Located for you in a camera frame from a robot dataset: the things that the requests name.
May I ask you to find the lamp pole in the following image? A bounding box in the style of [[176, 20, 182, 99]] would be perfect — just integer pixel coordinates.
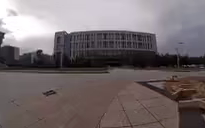
[[175, 41, 184, 69]]

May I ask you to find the dark drain cover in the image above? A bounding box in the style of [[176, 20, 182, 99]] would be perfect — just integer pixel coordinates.
[[42, 88, 58, 97]]

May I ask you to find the low stone wall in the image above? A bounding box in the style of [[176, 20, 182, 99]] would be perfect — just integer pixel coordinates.
[[0, 67, 110, 75]]

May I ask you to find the grey stone block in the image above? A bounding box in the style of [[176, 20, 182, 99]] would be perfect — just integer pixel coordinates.
[[177, 98, 205, 128]]

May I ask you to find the bed of dry plants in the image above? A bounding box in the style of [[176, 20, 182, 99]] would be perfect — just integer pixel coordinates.
[[138, 74, 205, 104]]

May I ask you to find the row of trees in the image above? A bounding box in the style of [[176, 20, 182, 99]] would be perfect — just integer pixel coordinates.
[[156, 51, 205, 69], [19, 49, 56, 68]]

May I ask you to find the grey stone paved plaza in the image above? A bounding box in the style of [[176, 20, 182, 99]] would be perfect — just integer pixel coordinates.
[[0, 68, 205, 128]]

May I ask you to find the large grey curved building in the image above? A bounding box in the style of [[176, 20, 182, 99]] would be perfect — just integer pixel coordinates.
[[53, 29, 158, 68]]

